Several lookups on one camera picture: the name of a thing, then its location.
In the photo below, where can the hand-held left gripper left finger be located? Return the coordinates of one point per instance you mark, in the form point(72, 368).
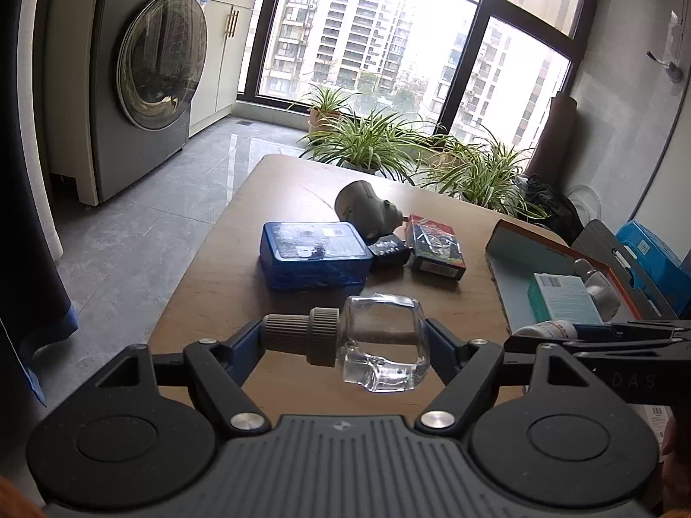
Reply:
point(245, 350)

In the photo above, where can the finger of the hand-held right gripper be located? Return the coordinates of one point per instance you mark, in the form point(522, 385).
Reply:
point(648, 328)
point(540, 344)

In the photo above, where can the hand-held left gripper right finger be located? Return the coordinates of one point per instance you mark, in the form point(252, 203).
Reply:
point(442, 353)

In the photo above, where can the white bottle with red label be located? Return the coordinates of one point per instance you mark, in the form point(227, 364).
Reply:
point(548, 328)

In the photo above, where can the teal bandage box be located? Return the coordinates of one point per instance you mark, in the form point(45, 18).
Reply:
point(564, 297)

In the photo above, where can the white security camera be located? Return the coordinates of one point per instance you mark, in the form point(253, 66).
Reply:
point(361, 205)
point(602, 291)

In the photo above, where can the glass bottle with grey cap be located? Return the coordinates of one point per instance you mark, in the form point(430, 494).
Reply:
point(378, 334)

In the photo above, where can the orange white cardboard box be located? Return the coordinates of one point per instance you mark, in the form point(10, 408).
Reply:
point(513, 280)

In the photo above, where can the red card box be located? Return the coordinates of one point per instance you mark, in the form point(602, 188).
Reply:
point(434, 245)

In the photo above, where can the blue plastic case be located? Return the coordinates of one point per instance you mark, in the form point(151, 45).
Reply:
point(313, 253)

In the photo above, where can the blue box on right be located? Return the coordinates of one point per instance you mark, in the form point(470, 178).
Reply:
point(653, 253)

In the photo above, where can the black bag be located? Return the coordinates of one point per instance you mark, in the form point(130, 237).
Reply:
point(550, 205)

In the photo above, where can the white electric fan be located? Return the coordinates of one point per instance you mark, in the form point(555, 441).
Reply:
point(586, 202)

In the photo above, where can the large spider plant in pot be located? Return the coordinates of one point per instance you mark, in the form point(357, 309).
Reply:
point(367, 145)

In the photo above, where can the grey washing machine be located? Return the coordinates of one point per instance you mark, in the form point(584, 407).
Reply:
point(135, 135)

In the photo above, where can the spider plant in terracotta pot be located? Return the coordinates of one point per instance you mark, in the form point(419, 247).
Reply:
point(321, 118)

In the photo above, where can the cream cabinet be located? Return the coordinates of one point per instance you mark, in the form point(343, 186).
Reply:
point(226, 65)

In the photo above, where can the black window frame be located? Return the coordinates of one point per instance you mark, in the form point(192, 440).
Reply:
point(466, 65)

